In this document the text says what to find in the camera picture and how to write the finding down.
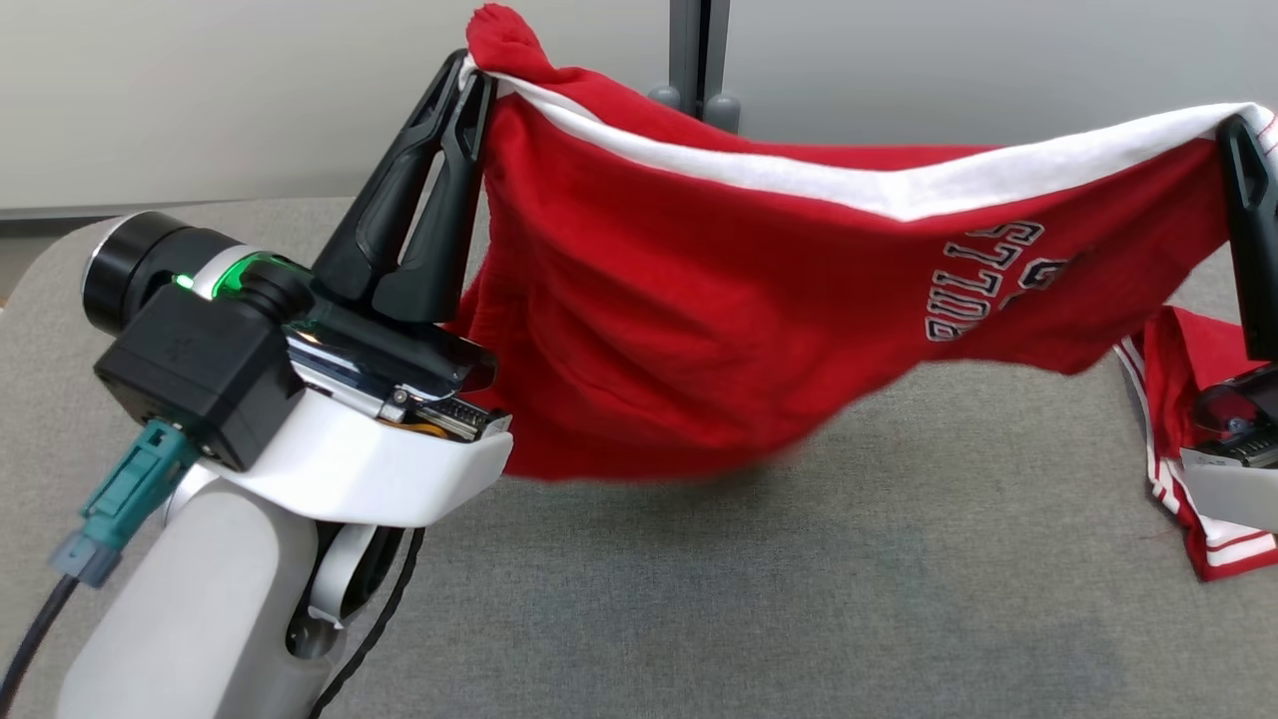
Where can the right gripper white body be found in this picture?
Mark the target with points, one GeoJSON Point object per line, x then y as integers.
{"type": "Point", "coordinates": [1238, 479]}

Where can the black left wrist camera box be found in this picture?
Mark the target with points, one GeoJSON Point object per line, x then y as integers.
{"type": "Point", "coordinates": [190, 379]}

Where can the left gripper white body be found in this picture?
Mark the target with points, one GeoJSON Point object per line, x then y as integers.
{"type": "Point", "coordinates": [379, 449]}

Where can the grey metal partition post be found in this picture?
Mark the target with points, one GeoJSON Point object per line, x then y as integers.
{"type": "Point", "coordinates": [684, 40]}

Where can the red Bulls garment white band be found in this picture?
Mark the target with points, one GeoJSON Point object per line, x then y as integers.
{"type": "Point", "coordinates": [699, 300]}

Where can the red shirt with striped hem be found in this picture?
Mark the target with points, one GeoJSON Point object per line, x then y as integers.
{"type": "Point", "coordinates": [1168, 399]}

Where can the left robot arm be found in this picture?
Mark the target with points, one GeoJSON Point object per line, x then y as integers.
{"type": "Point", "coordinates": [200, 619]}

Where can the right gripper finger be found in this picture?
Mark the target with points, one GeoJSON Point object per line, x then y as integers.
{"type": "Point", "coordinates": [1253, 250]}

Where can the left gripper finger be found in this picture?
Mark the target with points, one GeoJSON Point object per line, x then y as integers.
{"type": "Point", "coordinates": [439, 250]}
{"type": "Point", "coordinates": [384, 220]}

